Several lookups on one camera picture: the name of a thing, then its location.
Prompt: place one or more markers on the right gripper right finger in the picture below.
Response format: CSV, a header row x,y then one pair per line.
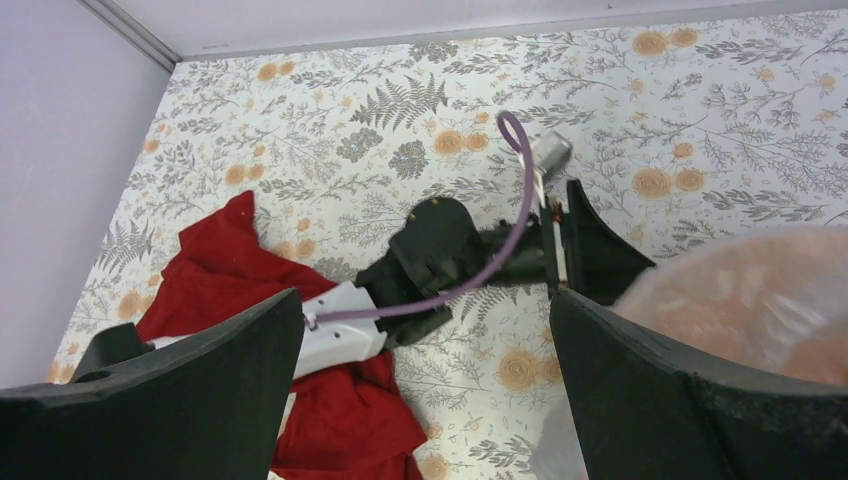
x,y
646,406

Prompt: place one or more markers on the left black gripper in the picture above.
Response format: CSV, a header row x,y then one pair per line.
x,y
599,264

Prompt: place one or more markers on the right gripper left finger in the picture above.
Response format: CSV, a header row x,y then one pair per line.
x,y
205,407

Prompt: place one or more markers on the light blue plastic trash bag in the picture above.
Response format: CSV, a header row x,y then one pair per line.
x,y
774,301

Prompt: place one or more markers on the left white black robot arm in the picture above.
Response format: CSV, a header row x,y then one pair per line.
x,y
405,294

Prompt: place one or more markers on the floral patterned table mat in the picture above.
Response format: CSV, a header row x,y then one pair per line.
x,y
682,133

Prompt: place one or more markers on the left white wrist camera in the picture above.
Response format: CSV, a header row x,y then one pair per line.
x,y
551,152

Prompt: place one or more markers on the left aluminium frame post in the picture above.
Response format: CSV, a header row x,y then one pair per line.
x,y
131,30

